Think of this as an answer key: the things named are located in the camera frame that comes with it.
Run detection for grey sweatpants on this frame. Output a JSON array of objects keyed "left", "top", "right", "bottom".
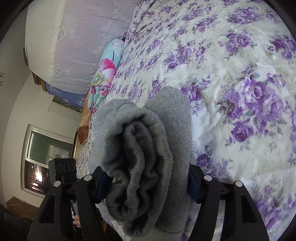
[{"left": 88, "top": 86, "right": 192, "bottom": 240}]

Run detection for person's hand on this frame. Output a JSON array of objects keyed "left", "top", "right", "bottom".
[{"left": 73, "top": 214, "right": 81, "bottom": 228}]

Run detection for brown orange pillow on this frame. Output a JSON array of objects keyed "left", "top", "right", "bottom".
[{"left": 77, "top": 92, "right": 91, "bottom": 146}]

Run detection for blue patterned fabric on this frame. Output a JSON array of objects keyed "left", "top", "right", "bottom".
[{"left": 45, "top": 83, "right": 85, "bottom": 108}]

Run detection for folded teal floral quilt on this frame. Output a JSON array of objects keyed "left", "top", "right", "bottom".
[{"left": 87, "top": 39, "right": 124, "bottom": 113}]

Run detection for purple floral bedspread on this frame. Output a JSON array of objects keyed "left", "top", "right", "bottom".
[{"left": 76, "top": 0, "right": 296, "bottom": 241}]

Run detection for window with white frame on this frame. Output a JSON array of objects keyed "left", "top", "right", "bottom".
[{"left": 21, "top": 124, "right": 74, "bottom": 197}]

